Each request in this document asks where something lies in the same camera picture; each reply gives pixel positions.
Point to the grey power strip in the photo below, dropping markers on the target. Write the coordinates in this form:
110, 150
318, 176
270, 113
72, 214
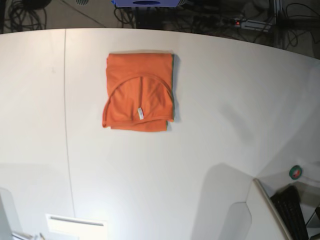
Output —
248, 24

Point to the black keyboard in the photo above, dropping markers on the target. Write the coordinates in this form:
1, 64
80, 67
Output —
287, 203

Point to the green tape roll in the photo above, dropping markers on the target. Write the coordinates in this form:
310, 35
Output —
295, 172

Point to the blue box with oval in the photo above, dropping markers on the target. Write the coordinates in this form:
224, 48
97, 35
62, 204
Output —
148, 3

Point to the orange t-shirt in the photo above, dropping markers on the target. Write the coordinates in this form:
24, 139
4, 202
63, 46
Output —
140, 92

